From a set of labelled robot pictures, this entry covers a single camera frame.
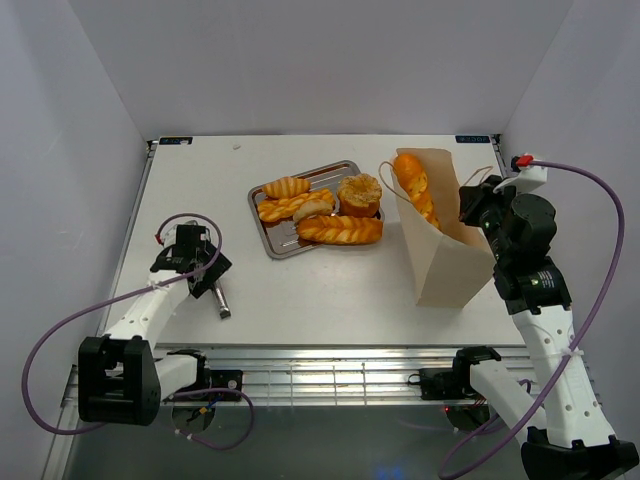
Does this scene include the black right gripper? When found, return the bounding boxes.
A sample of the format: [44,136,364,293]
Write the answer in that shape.
[458,175,524,262]

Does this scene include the silver metal tongs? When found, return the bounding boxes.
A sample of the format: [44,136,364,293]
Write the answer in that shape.
[211,280,231,320]

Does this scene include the cream paper bag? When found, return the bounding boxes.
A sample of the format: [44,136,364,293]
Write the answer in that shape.
[382,148,494,308]

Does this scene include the long fake baguette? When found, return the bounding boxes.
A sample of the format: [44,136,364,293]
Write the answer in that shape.
[393,153,440,230]

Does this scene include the round sesame fake bread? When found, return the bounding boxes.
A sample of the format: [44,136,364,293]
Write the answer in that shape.
[336,173,382,218]

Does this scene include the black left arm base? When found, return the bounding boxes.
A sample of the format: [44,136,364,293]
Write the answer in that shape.
[173,368,244,403]

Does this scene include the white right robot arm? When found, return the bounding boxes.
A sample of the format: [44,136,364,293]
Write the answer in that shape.
[451,175,639,479]

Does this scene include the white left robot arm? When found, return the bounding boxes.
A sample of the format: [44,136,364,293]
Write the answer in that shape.
[78,221,231,426]

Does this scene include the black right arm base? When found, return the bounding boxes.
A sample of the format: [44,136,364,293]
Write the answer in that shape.
[407,368,472,401]

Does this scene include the twisted fake bread middle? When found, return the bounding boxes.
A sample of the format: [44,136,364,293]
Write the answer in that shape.
[257,189,335,223]

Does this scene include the twisted fake bread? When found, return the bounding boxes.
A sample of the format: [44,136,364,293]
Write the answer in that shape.
[257,189,335,223]
[296,216,384,245]

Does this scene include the small striped fake bread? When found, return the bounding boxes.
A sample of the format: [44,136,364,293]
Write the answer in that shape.
[262,176,311,199]

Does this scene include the pale shell fake bread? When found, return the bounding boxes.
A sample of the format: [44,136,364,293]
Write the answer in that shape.
[293,199,334,223]

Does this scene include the twisted fake bread front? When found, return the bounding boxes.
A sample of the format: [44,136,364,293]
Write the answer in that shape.
[296,216,384,245]

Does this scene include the silver metal tray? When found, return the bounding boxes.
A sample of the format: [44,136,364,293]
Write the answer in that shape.
[248,161,384,259]

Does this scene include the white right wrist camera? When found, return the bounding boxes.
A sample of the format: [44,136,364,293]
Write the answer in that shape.
[493,154,548,194]

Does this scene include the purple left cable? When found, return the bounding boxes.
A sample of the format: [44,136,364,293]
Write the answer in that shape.
[21,213,255,450]

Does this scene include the purple cable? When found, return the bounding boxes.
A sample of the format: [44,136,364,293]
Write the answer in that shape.
[437,159,625,480]
[21,213,255,450]

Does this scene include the aluminium frame rail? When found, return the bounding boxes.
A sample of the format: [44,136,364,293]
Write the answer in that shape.
[62,344,551,409]

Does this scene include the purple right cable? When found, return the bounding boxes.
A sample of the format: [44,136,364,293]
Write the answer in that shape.
[437,159,625,480]

